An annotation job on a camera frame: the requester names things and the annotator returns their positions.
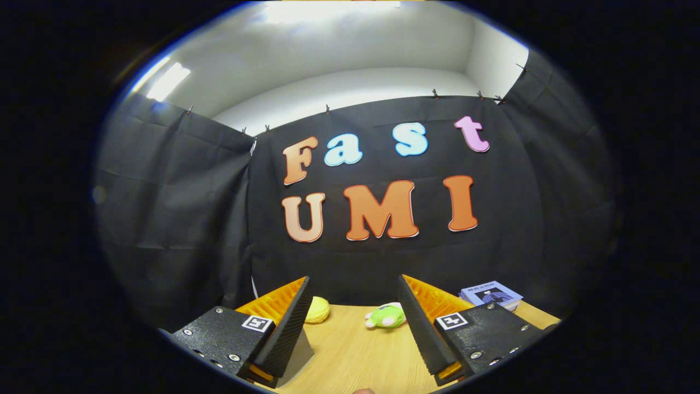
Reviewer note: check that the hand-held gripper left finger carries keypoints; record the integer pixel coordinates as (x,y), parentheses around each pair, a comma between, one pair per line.
(290,334)

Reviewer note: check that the blue book with photo cover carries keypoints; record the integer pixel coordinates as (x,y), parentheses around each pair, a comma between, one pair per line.
(486,293)

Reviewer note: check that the black backdrop cloth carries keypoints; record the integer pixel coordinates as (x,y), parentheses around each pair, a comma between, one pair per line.
(355,262)

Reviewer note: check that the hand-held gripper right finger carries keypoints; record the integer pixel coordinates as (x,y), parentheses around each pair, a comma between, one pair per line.
(422,334)

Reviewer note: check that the green and pink plush toy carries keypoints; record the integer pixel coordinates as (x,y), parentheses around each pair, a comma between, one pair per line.
(385,316)

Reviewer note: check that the yellow bun-shaped plush toy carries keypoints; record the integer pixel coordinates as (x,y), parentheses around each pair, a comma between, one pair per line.
(318,310)

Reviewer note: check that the large ceiling light panel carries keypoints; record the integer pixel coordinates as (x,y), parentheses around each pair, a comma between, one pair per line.
(328,11)

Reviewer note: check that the grey fabric storage box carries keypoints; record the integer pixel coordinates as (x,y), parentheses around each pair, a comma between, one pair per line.
(298,355)

